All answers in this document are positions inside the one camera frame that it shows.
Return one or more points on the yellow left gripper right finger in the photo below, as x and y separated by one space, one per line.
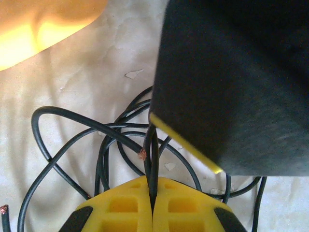
183 205

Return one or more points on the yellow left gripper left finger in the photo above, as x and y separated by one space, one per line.
125 205

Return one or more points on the orange plastic bin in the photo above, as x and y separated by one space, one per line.
36 29

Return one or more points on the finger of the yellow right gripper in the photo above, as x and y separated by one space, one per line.
229 120

